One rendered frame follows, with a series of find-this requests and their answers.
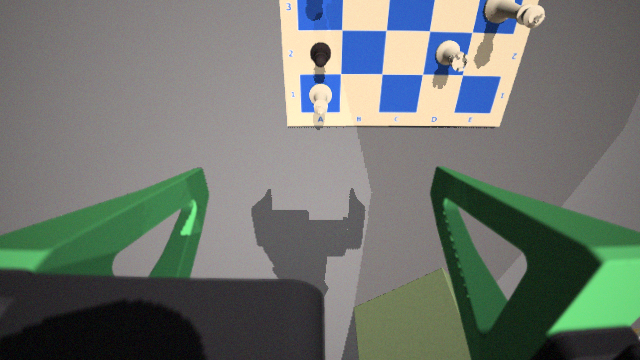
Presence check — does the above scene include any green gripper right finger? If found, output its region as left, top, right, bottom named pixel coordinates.
left=430, top=166, right=640, bottom=360

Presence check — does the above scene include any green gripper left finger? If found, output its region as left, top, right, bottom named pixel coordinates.
left=0, top=168, right=209, bottom=278

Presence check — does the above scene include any white bishop chess piece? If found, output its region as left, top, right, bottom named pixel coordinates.
left=309, top=83, right=332, bottom=115

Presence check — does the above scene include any blue and cream chessboard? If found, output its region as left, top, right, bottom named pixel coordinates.
left=280, top=0, right=530, bottom=126

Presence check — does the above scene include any white chess king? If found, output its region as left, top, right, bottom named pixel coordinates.
left=484, top=0, right=545, bottom=28

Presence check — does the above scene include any black pawn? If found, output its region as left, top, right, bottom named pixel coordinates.
left=310, top=42, right=331, bottom=67

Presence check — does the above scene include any white chess rook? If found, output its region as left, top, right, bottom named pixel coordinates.
left=436, top=40, right=470, bottom=71

